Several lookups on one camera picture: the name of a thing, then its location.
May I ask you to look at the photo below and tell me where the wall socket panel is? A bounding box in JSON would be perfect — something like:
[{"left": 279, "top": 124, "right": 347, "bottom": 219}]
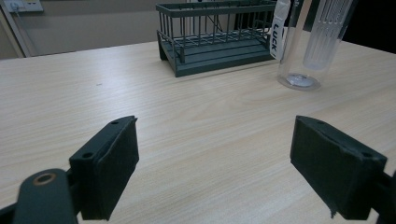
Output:
[{"left": 3, "top": 0, "right": 44, "bottom": 14}]

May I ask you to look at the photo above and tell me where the dark green wire rack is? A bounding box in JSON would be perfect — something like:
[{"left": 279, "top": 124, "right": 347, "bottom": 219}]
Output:
[{"left": 155, "top": 0, "right": 278, "bottom": 78}]

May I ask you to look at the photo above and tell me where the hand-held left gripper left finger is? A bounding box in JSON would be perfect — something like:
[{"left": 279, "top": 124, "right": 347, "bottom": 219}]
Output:
[{"left": 68, "top": 115, "right": 140, "bottom": 221}]

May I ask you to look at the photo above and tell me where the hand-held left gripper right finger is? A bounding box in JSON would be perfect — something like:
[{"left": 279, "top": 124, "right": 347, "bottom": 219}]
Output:
[{"left": 290, "top": 115, "right": 388, "bottom": 221}]

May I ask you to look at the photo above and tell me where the white cable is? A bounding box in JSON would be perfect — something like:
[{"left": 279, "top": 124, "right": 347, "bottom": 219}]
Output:
[{"left": 11, "top": 3, "right": 35, "bottom": 58}]

